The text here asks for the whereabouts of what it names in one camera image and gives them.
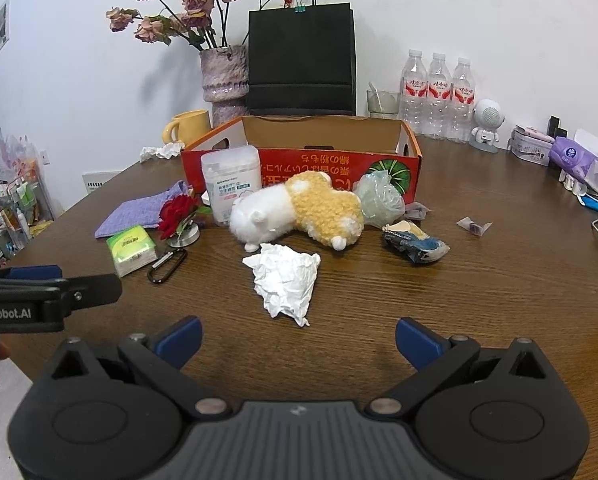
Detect purple tissue packet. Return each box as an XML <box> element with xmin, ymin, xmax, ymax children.
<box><xmin>549</xmin><ymin>136</ymin><xmax>598</xmax><ymax>183</ymax></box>

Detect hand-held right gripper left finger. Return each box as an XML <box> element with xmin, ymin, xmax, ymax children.
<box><xmin>52</xmin><ymin>316</ymin><xmax>231</xmax><ymax>420</ymax></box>

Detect black carabiner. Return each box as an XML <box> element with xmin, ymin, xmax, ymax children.
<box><xmin>146</xmin><ymin>248</ymin><xmax>188</xmax><ymax>286</ymax></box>

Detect white paper sheet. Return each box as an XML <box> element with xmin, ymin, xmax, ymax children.
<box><xmin>574</xmin><ymin>128</ymin><xmax>598</xmax><ymax>161</ymax></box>

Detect small crumpled white tissue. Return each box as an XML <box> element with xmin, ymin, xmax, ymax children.
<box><xmin>140</xmin><ymin>142</ymin><xmax>185</xmax><ymax>161</ymax></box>

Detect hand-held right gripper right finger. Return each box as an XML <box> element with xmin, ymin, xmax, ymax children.
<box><xmin>366</xmin><ymin>317</ymin><xmax>548</xmax><ymax>418</ymax></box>

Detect clear cotton swab box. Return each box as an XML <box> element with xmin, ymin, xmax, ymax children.
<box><xmin>200</xmin><ymin>145</ymin><xmax>262</xmax><ymax>226</ymax></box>

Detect pink case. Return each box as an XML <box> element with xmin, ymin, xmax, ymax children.
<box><xmin>515</xmin><ymin>125</ymin><xmax>556</xmax><ymax>145</ymax></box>

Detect white and yellow plush toy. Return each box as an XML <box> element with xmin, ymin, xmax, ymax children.
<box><xmin>228</xmin><ymin>170</ymin><xmax>366</xmax><ymax>253</ymax></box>

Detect printed tin box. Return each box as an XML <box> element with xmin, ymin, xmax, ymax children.
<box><xmin>507</xmin><ymin>127</ymin><xmax>554</xmax><ymax>166</ymax></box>

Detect black paper bag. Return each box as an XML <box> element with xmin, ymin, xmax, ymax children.
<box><xmin>242</xmin><ymin>0</ymin><xmax>357</xmax><ymax>117</ymax></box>

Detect clear plastic bag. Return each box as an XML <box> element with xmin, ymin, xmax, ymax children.
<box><xmin>353</xmin><ymin>170</ymin><xmax>406</xmax><ymax>229</ymax></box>

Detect green tissue packet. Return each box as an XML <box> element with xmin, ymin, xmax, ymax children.
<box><xmin>106</xmin><ymin>226</ymin><xmax>158</xmax><ymax>278</ymax></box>

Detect clear water bottle red label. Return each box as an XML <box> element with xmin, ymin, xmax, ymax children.
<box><xmin>398</xmin><ymin>49</ymin><xmax>428</xmax><ymax>136</ymax></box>
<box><xmin>449</xmin><ymin>57</ymin><xmax>476</xmax><ymax>144</ymax></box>
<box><xmin>425</xmin><ymin>52</ymin><xmax>453</xmax><ymax>140</ymax></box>

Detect red cardboard box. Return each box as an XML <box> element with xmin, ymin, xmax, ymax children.
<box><xmin>181</xmin><ymin>115</ymin><xmax>423</xmax><ymax>200</ymax></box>

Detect cluttered storage rack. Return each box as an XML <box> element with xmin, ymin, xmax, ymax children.
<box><xmin>0</xmin><ymin>129</ymin><xmax>56</xmax><ymax>272</ymax></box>

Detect red rose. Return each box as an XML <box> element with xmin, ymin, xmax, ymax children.
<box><xmin>157</xmin><ymin>193</ymin><xmax>211</xmax><ymax>248</ymax></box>

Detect purple ceramic vase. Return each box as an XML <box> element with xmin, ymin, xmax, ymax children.
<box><xmin>200</xmin><ymin>44</ymin><xmax>250</xmax><ymax>129</ymax></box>

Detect blue snack wrapper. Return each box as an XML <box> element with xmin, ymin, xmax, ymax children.
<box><xmin>382</xmin><ymin>220</ymin><xmax>450</xmax><ymax>267</ymax></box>

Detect small clear plastic packet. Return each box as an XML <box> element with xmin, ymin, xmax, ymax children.
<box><xmin>404</xmin><ymin>201</ymin><xmax>433</xmax><ymax>222</ymax></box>
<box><xmin>455</xmin><ymin>216</ymin><xmax>493</xmax><ymax>237</ymax></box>

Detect glass cup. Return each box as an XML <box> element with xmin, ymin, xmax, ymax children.
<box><xmin>367</xmin><ymin>89</ymin><xmax>401</xmax><ymax>120</ymax></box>

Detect purple cloth pouch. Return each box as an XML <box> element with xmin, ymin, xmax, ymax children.
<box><xmin>94</xmin><ymin>180</ymin><xmax>195</xmax><ymax>239</ymax></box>

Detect white robot figurine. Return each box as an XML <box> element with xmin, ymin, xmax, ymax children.
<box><xmin>469</xmin><ymin>98</ymin><xmax>506</xmax><ymax>153</ymax></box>

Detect dried pink roses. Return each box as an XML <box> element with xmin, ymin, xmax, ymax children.
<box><xmin>106</xmin><ymin>0</ymin><xmax>244</xmax><ymax>51</ymax></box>

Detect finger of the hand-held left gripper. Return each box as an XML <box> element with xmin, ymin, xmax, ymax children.
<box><xmin>0</xmin><ymin>265</ymin><xmax>64</xmax><ymax>287</ymax></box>
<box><xmin>55</xmin><ymin>274</ymin><xmax>123</xmax><ymax>319</ymax></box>

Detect yellow mug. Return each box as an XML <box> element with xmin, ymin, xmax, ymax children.
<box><xmin>161</xmin><ymin>109</ymin><xmax>211</xmax><ymax>146</ymax></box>

